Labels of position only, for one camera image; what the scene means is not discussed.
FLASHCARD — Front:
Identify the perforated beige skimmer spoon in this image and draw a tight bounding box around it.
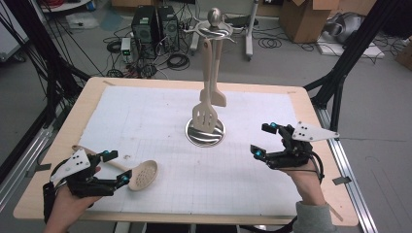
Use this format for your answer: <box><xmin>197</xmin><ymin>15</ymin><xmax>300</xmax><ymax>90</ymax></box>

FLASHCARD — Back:
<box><xmin>71</xmin><ymin>144</ymin><xmax>159</xmax><ymax>192</ymax></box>

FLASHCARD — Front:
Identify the steel utensil stand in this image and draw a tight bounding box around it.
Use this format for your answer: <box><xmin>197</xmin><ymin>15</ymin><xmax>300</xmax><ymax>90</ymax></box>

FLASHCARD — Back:
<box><xmin>184</xmin><ymin>7</ymin><xmax>237</xmax><ymax>149</ymax></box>

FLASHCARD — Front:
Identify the grey tape piece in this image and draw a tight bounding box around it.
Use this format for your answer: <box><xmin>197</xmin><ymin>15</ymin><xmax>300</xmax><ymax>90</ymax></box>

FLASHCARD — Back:
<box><xmin>331</xmin><ymin>176</ymin><xmax>353</xmax><ymax>186</ymax></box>
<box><xmin>24</xmin><ymin>162</ymin><xmax>52</xmax><ymax>179</ymax></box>

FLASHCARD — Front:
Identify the person's right hand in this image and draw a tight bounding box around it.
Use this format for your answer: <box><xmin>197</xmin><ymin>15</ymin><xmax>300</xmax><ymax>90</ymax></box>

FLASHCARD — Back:
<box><xmin>281</xmin><ymin>159</ymin><xmax>326</xmax><ymax>207</ymax></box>

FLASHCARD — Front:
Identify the thin black cable coil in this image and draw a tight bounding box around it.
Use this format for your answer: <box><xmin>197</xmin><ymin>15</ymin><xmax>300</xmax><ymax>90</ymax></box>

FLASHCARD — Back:
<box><xmin>257</xmin><ymin>37</ymin><xmax>284</xmax><ymax>50</ymax></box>

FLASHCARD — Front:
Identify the small silver power box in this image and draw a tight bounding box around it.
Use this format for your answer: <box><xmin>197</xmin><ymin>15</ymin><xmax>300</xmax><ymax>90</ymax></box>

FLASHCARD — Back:
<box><xmin>120</xmin><ymin>37</ymin><xmax>132</xmax><ymax>63</ymax></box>

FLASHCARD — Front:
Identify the white flat board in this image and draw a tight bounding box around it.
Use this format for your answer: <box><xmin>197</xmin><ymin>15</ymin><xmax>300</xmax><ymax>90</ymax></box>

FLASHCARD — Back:
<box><xmin>316</xmin><ymin>33</ymin><xmax>387</xmax><ymax>60</ymax></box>

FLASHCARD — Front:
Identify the brown box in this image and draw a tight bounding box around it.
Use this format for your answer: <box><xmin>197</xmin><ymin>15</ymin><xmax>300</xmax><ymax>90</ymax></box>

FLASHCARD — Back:
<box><xmin>395</xmin><ymin>36</ymin><xmax>412</xmax><ymax>71</ymax></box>

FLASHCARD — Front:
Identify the white grid mat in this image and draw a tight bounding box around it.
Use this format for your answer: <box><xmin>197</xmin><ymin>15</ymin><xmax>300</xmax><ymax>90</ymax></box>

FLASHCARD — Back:
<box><xmin>66</xmin><ymin>85</ymin><xmax>328</xmax><ymax>217</ymax></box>

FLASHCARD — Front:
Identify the black flat device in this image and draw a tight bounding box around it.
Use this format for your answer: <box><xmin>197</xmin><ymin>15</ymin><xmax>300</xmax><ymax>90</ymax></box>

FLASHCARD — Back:
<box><xmin>224</xmin><ymin>15</ymin><xmax>259</xmax><ymax>28</ymax></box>

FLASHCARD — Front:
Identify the open cardboard box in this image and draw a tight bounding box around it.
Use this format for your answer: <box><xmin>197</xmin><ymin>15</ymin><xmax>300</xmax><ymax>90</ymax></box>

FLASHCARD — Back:
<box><xmin>279</xmin><ymin>0</ymin><xmax>341</xmax><ymax>45</ymax></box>

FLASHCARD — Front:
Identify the grey bag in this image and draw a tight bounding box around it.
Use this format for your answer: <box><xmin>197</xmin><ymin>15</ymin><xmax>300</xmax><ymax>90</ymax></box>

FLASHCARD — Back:
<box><xmin>324</xmin><ymin>12</ymin><xmax>365</xmax><ymax>45</ymax></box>

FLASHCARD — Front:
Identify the person's left hand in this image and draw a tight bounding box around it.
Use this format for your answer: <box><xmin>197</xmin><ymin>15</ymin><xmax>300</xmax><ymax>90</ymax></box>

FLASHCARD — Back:
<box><xmin>43</xmin><ymin>165</ymin><xmax>102</xmax><ymax>233</ymax></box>

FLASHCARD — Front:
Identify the black computer tower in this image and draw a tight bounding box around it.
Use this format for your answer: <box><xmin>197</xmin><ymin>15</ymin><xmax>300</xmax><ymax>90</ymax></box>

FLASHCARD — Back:
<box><xmin>157</xmin><ymin>5</ymin><xmax>181</xmax><ymax>52</ymax></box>
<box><xmin>130</xmin><ymin>5</ymin><xmax>159</xmax><ymax>60</ymax></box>

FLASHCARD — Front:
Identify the thick black cable coil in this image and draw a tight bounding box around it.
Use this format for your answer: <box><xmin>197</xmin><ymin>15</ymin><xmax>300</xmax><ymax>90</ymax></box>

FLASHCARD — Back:
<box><xmin>166</xmin><ymin>52</ymin><xmax>191</xmax><ymax>72</ymax></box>

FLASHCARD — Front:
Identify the aluminium rail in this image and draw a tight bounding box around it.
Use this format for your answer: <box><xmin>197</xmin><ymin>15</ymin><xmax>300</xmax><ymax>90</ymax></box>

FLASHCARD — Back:
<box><xmin>311</xmin><ymin>106</ymin><xmax>379</xmax><ymax>233</ymax></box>
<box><xmin>0</xmin><ymin>125</ymin><xmax>55</xmax><ymax>213</ymax></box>

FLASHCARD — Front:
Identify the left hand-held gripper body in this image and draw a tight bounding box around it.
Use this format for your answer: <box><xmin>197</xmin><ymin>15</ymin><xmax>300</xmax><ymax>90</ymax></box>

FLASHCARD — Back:
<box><xmin>50</xmin><ymin>148</ymin><xmax>117</xmax><ymax>199</ymax></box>

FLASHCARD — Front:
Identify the solid beige spatula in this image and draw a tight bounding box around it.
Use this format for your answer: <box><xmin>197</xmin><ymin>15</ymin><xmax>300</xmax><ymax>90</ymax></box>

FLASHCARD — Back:
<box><xmin>210</xmin><ymin>38</ymin><xmax>227</xmax><ymax>108</ymax></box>

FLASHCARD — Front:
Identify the black metal frame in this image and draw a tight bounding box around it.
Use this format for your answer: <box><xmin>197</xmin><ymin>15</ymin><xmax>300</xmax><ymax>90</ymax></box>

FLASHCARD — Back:
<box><xmin>303</xmin><ymin>0</ymin><xmax>404</xmax><ymax>142</ymax></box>
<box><xmin>0</xmin><ymin>0</ymin><xmax>92</xmax><ymax>183</ymax></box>

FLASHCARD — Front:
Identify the white plastic bag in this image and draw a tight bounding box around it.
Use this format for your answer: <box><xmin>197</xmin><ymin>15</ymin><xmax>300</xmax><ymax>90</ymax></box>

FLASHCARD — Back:
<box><xmin>65</xmin><ymin>12</ymin><xmax>100</xmax><ymax>31</ymax></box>

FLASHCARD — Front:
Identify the small black cable coil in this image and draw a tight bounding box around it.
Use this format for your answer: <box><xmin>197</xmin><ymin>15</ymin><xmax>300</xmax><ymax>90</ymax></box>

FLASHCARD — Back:
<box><xmin>106</xmin><ymin>40</ymin><xmax>123</xmax><ymax>54</ymax></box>

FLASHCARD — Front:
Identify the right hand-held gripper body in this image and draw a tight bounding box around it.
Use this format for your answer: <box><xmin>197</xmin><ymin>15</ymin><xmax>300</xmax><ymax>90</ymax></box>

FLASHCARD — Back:
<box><xmin>266</xmin><ymin>120</ymin><xmax>340</xmax><ymax>170</ymax></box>

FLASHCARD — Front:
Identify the white cabinet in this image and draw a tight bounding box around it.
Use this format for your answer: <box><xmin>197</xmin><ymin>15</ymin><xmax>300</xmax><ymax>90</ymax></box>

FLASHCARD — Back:
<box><xmin>0</xmin><ymin>0</ymin><xmax>31</xmax><ymax>62</ymax></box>

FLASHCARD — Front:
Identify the slotted beige spatula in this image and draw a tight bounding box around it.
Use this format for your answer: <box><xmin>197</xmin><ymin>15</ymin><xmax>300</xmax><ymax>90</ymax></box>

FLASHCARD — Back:
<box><xmin>191</xmin><ymin>38</ymin><xmax>219</xmax><ymax>134</ymax></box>

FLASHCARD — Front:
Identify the white round table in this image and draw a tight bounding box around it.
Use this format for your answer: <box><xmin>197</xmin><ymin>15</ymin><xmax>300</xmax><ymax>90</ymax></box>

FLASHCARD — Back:
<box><xmin>38</xmin><ymin>0</ymin><xmax>94</xmax><ymax>14</ymax></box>

